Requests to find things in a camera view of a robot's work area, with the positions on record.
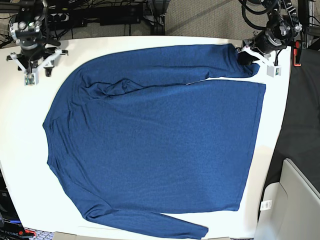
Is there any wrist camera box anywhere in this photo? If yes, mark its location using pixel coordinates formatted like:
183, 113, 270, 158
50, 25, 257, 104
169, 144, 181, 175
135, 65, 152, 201
23, 72, 39, 86
266, 65, 282, 78

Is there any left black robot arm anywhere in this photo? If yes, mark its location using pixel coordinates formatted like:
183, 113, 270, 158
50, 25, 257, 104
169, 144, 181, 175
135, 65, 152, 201
238, 0, 303, 66

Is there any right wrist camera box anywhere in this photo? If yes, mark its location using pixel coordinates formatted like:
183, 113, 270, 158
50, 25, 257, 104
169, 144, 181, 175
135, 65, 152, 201
23, 72, 39, 86

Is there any beige plastic bin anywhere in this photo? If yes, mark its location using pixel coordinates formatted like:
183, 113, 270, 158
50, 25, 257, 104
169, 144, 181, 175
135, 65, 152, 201
254, 158, 320, 240

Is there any blue long-sleeve shirt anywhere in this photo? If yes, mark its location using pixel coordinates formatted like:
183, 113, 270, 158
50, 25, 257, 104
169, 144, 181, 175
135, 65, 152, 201
43, 44, 266, 239

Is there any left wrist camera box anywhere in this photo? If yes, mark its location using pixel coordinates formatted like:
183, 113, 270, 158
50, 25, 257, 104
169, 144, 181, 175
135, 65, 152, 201
266, 65, 282, 78

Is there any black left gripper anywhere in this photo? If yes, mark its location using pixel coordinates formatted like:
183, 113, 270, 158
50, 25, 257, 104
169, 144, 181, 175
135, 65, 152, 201
236, 24, 288, 66

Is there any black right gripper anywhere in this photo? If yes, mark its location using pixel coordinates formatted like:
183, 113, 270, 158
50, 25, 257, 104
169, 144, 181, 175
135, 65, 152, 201
6, 21, 68, 77

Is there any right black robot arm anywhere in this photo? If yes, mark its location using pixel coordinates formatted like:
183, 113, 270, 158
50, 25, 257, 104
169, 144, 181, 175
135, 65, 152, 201
6, 0, 68, 86

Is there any black box lower left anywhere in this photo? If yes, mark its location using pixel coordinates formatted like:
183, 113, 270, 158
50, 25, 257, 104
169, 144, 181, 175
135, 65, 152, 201
0, 173, 23, 240

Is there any red clamp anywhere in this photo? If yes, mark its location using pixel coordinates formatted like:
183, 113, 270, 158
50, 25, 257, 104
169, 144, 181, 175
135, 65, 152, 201
293, 40, 302, 67

